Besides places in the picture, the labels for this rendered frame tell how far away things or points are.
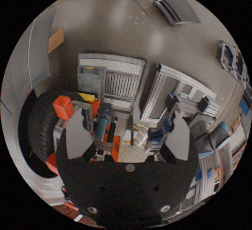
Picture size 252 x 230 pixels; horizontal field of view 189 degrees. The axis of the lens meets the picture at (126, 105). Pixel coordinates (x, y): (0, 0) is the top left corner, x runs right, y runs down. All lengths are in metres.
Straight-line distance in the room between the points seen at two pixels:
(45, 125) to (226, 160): 0.83
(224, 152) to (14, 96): 0.93
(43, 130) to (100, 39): 1.05
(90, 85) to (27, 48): 0.89
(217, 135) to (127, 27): 1.22
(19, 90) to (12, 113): 0.10
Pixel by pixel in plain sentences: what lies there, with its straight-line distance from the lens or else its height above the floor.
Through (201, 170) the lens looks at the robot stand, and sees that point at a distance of 0.78.
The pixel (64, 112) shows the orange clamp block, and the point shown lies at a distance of 0.40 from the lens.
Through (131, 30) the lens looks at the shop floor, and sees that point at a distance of 1.09.
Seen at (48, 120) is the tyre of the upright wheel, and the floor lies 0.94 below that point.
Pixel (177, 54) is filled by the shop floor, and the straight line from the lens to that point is 1.22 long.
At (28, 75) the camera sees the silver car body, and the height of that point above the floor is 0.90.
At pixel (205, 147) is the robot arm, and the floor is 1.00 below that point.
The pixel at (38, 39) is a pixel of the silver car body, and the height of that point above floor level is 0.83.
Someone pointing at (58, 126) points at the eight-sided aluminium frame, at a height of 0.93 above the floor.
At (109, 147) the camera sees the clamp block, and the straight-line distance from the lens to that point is 0.42.
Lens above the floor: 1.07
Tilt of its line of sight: 50 degrees down
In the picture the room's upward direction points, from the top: 174 degrees counter-clockwise
